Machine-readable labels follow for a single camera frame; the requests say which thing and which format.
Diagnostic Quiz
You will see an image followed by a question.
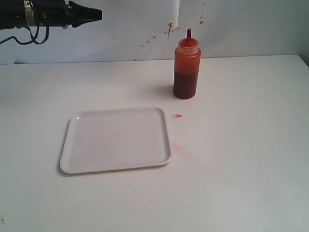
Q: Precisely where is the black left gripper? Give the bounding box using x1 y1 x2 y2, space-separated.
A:
24 0 102 28

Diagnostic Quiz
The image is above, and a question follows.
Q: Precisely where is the red sauce squeeze bottle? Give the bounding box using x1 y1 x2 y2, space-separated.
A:
173 29 201 100

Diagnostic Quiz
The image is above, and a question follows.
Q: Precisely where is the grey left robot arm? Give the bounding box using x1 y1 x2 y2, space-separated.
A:
0 0 102 29

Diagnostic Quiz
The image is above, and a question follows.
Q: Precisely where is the white rectangular plastic tray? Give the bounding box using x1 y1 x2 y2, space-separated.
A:
59 107 172 174

